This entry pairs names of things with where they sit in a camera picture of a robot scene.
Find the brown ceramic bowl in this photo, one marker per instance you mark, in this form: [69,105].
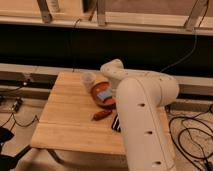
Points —
[102,86]

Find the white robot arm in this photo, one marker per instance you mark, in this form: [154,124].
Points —
[138,95]

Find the blue sponge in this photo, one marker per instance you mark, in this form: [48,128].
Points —
[103,95]

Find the clear plastic cup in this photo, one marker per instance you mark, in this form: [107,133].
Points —
[88,79]

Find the brown sausage toy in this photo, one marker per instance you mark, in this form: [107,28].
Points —
[101,115]

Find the black white striped block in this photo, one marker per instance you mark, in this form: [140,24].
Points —
[116,124]

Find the wooden table board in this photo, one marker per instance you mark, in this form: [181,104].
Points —
[66,122]

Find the wooden shelf rail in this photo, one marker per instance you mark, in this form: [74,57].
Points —
[157,16]

